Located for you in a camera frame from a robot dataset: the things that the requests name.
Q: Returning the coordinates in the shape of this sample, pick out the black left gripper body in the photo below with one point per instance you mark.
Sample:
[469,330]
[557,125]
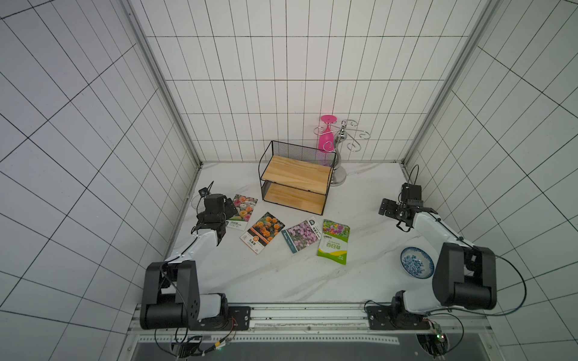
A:
[229,210]

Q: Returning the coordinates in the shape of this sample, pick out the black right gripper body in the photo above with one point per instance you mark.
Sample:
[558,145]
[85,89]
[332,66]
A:
[394,210]

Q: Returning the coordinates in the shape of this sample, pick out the mixed flower seed bag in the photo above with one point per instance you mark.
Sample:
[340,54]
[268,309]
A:
[245,206]

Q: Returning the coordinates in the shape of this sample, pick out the orange flower seed bag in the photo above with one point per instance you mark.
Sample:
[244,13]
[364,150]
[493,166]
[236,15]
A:
[262,232]

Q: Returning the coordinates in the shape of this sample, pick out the green zinnia seed bag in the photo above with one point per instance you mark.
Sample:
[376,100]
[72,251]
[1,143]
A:
[334,242]

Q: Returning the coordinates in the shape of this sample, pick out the black wire wooden shelf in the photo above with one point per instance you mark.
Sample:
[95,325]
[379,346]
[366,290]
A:
[296,176]

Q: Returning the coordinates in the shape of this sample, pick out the purple flower seed bag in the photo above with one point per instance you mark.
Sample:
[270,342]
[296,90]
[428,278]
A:
[302,235]

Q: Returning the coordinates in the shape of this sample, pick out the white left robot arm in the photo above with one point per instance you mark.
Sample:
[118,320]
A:
[171,295]

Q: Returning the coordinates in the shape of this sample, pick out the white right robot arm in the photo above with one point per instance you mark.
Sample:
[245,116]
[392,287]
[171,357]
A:
[464,276]

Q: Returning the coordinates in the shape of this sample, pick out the blue patterned bowl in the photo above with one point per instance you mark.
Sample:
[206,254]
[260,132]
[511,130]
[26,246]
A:
[417,263]

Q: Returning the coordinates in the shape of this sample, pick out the chrome glass holder stand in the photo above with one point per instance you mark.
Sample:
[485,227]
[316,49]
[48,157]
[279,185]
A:
[347,136]

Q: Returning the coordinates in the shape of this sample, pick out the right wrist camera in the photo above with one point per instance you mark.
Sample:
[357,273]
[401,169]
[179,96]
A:
[411,194]

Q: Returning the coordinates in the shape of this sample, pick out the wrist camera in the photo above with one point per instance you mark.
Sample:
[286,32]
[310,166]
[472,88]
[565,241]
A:
[205,191]
[411,194]

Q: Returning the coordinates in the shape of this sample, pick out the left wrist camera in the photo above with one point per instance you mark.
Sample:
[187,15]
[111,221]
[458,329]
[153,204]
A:
[205,191]

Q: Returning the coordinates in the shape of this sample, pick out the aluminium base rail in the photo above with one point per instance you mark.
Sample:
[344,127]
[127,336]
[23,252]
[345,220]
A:
[285,322]

